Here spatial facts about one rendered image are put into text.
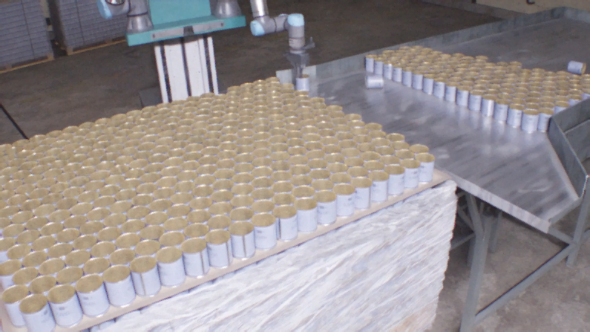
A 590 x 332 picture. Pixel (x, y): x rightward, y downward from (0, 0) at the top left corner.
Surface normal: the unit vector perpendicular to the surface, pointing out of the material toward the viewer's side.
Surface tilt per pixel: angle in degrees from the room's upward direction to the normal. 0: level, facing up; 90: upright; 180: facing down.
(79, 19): 89
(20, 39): 92
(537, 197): 0
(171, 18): 90
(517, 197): 0
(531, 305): 0
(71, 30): 89
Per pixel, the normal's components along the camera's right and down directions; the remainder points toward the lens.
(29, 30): 0.58, 0.34
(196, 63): 0.39, 0.42
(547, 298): -0.06, -0.88
